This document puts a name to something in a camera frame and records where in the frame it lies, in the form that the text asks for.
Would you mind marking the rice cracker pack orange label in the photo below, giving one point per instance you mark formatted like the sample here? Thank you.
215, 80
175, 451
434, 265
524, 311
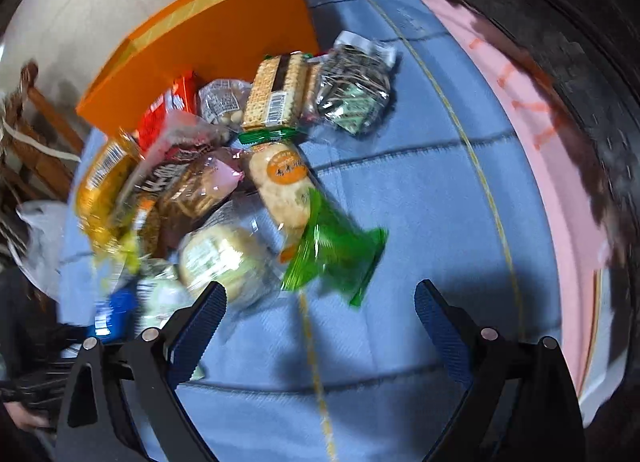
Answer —
282, 179

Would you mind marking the sunflower seeds clear bag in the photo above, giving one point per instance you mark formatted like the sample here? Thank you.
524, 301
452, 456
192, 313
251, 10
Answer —
353, 83

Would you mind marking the pink cloth strip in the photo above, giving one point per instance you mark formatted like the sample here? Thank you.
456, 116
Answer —
555, 153

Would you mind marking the dark chocolate wafer pack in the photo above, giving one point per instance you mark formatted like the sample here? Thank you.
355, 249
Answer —
183, 139

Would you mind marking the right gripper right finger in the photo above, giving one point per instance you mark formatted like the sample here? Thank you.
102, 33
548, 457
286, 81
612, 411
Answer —
519, 401

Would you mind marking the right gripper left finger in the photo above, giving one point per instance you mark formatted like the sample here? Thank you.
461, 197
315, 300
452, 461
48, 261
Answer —
95, 422

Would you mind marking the white plastic bag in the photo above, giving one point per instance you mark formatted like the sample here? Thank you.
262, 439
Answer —
41, 260

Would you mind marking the round pastry clear wrapper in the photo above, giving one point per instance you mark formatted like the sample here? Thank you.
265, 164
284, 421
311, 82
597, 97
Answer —
228, 250

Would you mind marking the blue cookie package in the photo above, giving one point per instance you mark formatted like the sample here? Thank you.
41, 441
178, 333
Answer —
114, 317

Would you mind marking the pale green snack packet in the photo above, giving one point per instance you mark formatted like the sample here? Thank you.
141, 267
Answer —
160, 293

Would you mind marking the orange storage box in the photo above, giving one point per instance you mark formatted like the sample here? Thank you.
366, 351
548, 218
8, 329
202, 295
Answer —
214, 39

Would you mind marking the green wrapped snack packet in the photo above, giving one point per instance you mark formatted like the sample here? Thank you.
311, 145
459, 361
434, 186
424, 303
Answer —
336, 251

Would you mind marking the pink wrapped cookie pack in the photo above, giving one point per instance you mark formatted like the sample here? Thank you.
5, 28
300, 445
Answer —
208, 181

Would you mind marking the red snack package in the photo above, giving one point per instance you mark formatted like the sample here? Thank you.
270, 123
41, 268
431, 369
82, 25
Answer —
182, 95

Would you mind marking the wooden chair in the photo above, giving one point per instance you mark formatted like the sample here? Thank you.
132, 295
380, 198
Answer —
47, 163

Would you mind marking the golden bread snack bag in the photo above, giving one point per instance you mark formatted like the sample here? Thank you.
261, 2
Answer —
101, 216

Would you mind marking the cracker pack with barcode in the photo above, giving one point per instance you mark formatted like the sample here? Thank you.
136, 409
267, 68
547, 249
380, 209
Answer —
275, 103

